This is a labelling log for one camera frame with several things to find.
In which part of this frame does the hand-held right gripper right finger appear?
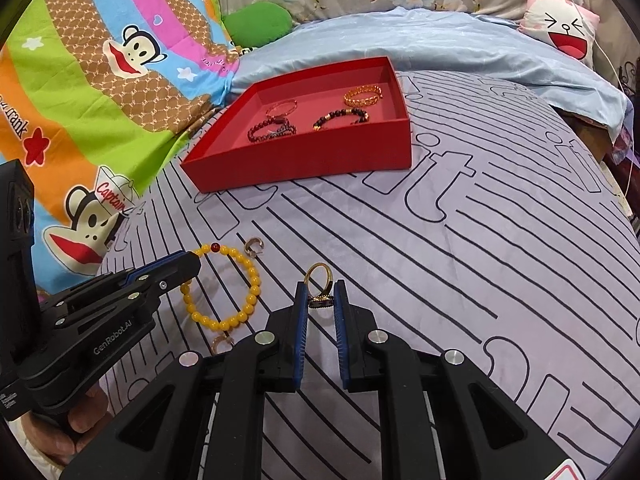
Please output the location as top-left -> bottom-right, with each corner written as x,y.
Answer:
334,281 -> 571,480

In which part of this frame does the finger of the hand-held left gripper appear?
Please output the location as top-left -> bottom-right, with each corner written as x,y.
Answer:
40,251 -> 202,307
52,266 -> 201,329

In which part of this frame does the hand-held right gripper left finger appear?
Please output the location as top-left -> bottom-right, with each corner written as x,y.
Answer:
60,281 -> 308,480

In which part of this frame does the gold ring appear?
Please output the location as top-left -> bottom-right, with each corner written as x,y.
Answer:
304,262 -> 335,308

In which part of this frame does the dark red bead bracelet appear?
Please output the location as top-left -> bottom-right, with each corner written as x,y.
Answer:
247,121 -> 281,143

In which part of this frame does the red cardboard box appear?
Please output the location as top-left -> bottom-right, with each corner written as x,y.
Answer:
180,56 -> 413,193

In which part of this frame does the thin gold bangle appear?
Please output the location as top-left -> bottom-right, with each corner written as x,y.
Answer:
265,100 -> 300,120

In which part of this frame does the black and yellow bead bracelet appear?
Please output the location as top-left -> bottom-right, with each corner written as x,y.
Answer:
312,106 -> 372,132

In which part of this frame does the wide gold chain bangle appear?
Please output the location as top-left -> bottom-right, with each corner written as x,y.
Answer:
343,86 -> 385,108

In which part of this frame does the person's left hand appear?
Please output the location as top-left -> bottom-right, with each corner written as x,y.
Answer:
20,385 -> 110,466

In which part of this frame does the grey striped bed cover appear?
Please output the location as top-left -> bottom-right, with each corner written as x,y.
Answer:
97,71 -> 640,480

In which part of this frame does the colourful cartoon monkey blanket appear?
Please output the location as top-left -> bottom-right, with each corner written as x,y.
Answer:
0,0 -> 251,296

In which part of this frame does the green pillow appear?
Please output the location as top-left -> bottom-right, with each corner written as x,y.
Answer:
221,2 -> 293,48

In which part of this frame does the light blue quilt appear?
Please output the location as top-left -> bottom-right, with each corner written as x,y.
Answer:
227,7 -> 628,143

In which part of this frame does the pink cat face pillow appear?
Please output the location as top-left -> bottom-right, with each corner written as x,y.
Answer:
517,0 -> 601,63

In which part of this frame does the white cable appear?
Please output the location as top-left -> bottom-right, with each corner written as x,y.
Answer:
555,0 -> 628,98

